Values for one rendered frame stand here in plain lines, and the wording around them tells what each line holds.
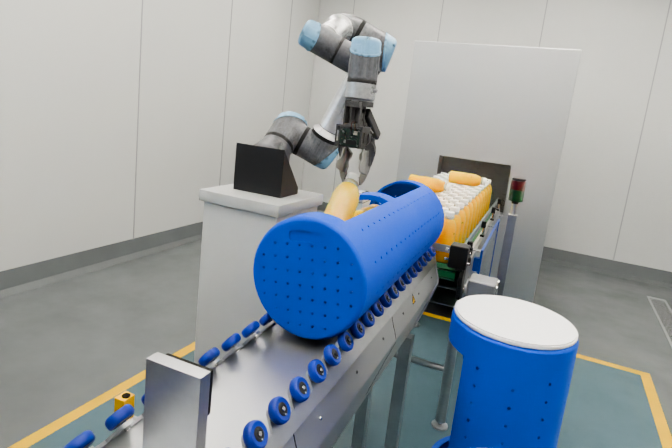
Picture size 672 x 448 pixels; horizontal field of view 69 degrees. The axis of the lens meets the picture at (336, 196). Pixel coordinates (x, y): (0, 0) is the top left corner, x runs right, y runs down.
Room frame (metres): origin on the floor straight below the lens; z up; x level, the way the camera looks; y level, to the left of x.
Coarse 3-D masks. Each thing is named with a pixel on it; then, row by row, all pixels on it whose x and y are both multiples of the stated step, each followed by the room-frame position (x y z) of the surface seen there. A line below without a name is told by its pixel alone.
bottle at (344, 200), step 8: (344, 184) 1.24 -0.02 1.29; (352, 184) 1.24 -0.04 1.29; (336, 192) 1.22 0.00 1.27; (344, 192) 1.21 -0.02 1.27; (352, 192) 1.22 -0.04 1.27; (336, 200) 1.20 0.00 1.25; (344, 200) 1.20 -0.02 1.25; (352, 200) 1.21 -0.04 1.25; (328, 208) 1.20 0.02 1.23; (336, 208) 1.19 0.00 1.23; (344, 208) 1.19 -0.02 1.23; (352, 208) 1.21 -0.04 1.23; (336, 216) 1.17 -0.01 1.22; (344, 216) 1.18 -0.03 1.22; (352, 216) 1.21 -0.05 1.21
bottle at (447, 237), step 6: (444, 216) 1.96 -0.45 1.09; (444, 222) 1.95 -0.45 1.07; (450, 222) 1.94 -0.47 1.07; (444, 228) 1.94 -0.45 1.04; (450, 228) 1.93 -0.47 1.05; (444, 234) 1.94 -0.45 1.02; (450, 234) 1.93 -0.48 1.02; (438, 240) 1.95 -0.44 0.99; (444, 240) 1.93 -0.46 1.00; (450, 240) 1.93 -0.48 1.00; (438, 252) 1.95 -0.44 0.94; (444, 252) 1.93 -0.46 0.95; (438, 258) 1.94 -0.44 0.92
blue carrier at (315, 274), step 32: (384, 192) 1.89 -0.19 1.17; (416, 192) 1.66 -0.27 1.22; (288, 224) 1.07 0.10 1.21; (320, 224) 1.04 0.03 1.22; (352, 224) 1.10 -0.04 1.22; (384, 224) 1.23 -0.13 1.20; (416, 224) 1.44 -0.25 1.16; (256, 256) 1.10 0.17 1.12; (288, 256) 1.08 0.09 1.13; (320, 256) 1.04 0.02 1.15; (352, 256) 1.01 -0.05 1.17; (384, 256) 1.13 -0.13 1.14; (416, 256) 1.44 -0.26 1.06; (256, 288) 1.10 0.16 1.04; (288, 288) 1.07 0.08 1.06; (320, 288) 1.04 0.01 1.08; (352, 288) 1.01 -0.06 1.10; (384, 288) 1.15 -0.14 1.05; (288, 320) 1.06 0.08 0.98; (320, 320) 1.03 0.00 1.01; (352, 320) 1.01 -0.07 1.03
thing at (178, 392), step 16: (160, 368) 0.66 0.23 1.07; (176, 368) 0.65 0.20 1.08; (192, 368) 0.66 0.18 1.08; (208, 368) 0.67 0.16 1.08; (160, 384) 0.66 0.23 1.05; (176, 384) 0.65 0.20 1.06; (192, 384) 0.64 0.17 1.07; (208, 384) 0.65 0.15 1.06; (144, 400) 0.67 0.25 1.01; (160, 400) 0.66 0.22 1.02; (176, 400) 0.65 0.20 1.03; (192, 400) 0.64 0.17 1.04; (208, 400) 0.65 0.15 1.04; (144, 416) 0.67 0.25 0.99; (160, 416) 0.66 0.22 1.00; (176, 416) 0.65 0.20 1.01; (192, 416) 0.64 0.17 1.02; (144, 432) 0.67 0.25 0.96; (160, 432) 0.66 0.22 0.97; (176, 432) 0.65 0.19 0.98; (192, 432) 0.64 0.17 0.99
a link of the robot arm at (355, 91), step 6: (348, 84) 1.25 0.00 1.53; (354, 84) 1.23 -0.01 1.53; (360, 84) 1.23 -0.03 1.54; (366, 84) 1.23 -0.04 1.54; (372, 84) 1.24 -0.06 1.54; (348, 90) 1.24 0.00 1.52; (354, 90) 1.23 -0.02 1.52; (360, 90) 1.23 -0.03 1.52; (366, 90) 1.23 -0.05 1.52; (372, 90) 1.24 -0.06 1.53; (348, 96) 1.24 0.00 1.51; (354, 96) 1.23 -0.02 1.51; (360, 96) 1.23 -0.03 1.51; (366, 96) 1.23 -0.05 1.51; (372, 96) 1.24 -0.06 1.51
